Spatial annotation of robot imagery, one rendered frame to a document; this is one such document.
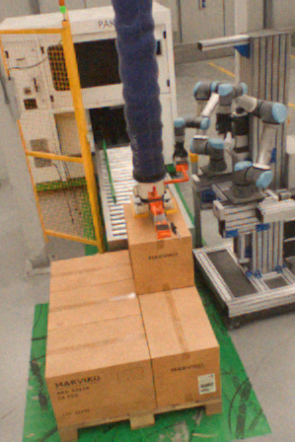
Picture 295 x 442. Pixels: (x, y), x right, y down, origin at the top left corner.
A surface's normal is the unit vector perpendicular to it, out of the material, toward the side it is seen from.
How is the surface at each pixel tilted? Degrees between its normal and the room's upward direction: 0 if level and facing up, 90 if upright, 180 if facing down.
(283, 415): 0
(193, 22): 90
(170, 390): 90
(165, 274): 90
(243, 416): 0
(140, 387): 90
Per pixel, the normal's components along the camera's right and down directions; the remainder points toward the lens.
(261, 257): 0.24, 0.44
